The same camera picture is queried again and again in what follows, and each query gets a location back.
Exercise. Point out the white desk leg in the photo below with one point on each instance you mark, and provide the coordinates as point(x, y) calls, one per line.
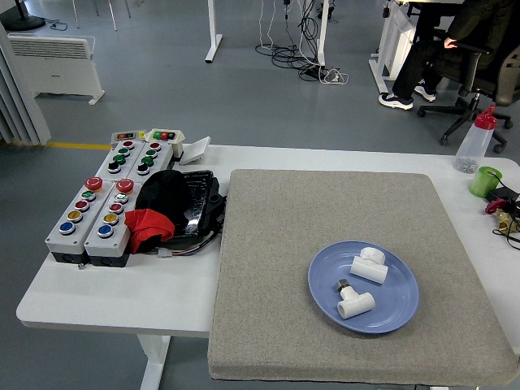
point(212, 24)
point(323, 32)

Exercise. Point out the black cloth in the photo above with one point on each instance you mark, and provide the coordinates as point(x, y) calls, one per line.
point(162, 195)

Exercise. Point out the black office chair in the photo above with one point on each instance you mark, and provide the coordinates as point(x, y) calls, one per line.
point(467, 69)

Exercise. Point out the grey folding partition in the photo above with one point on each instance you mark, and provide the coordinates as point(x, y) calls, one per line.
point(16, 105)

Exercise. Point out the white panel heater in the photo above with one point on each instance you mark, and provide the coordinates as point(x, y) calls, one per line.
point(53, 69)

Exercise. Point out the white three-button switch box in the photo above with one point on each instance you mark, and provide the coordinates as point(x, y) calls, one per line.
point(164, 135)

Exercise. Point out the white power strip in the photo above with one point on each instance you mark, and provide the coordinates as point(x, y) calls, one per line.
point(335, 77)

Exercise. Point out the blue round plate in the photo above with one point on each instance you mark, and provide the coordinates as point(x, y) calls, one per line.
point(390, 300)

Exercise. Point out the white tee pipe metal thread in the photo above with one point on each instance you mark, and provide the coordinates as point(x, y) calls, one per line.
point(355, 306)

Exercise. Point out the black foot pedal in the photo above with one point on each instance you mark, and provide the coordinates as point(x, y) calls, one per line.
point(199, 199)

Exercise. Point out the white wall switch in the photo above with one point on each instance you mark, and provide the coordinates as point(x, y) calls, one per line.
point(195, 150)

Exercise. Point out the large white tee pipe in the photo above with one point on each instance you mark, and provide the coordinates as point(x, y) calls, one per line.
point(367, 270)

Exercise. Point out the red cloth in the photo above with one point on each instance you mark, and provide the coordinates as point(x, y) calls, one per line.
point(146, 225)

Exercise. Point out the grey four-button control box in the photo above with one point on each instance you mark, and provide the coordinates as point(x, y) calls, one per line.
point(121, 156)
point(150, 156)

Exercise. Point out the black fan base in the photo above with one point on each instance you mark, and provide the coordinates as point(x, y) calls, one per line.
point(24, 22)

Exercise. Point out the grey emergency-stop button box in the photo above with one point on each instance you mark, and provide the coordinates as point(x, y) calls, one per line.
point(109, 219)
point(77, 215)

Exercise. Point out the white table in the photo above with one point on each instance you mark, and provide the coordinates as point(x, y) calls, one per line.
point(122, 292)

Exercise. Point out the green plastic cup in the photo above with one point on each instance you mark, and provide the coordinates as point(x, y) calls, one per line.
point(481, 185)

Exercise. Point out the person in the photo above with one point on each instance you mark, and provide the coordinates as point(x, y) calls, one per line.
point(418, 53)

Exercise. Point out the clear squeeze bottle red cap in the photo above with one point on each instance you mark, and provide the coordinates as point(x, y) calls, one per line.
point(475, 142)

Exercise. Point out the black power adapter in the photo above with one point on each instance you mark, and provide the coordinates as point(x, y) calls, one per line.
point(503, 193)

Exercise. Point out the small grey switch plate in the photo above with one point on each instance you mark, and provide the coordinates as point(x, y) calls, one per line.
point(124, 135)

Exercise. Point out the white desk frame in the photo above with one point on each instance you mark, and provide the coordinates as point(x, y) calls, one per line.
point(392, 44)

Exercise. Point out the grey-brown table mat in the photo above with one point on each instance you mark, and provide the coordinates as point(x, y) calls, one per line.
point(284, 243)

